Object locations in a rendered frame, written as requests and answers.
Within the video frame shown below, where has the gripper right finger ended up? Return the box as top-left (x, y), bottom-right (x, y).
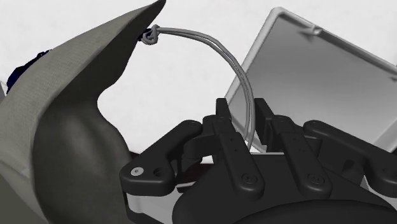
top-left (254, 97), bottom-right (397, 200)

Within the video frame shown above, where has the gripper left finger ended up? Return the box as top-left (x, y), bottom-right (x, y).
top-left (119, 97), bottom-right (265, 201)

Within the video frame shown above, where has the dark blue thing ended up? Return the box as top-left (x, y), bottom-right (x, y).
top-left (6, 49), bottom-right (51, 94)

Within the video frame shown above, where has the grey tablet with white frame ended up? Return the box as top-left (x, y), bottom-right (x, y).
top-left (224, 6), bottom-right (397, 153)

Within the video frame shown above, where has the grey hat with cord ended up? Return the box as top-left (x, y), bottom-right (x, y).
top-left (0, 0), bottom-right (257, 224)

